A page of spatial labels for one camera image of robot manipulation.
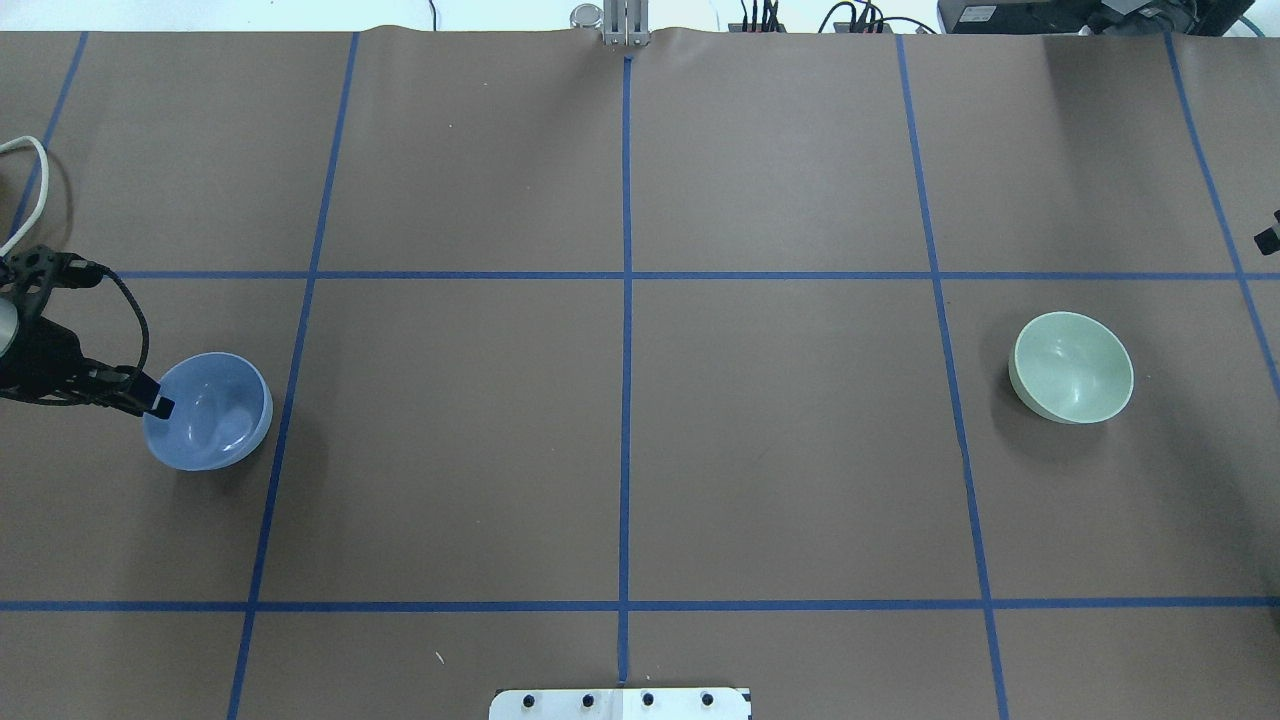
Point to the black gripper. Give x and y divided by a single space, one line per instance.
42 362

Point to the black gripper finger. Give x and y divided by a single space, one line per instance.
1268 240

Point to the blue bowl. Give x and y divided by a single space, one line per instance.
222 411

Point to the green bowl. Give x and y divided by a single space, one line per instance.
1069 368

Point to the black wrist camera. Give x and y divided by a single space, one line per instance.
29 278

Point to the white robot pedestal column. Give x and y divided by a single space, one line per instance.
623 703

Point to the aluminium frame post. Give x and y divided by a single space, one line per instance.
625 23

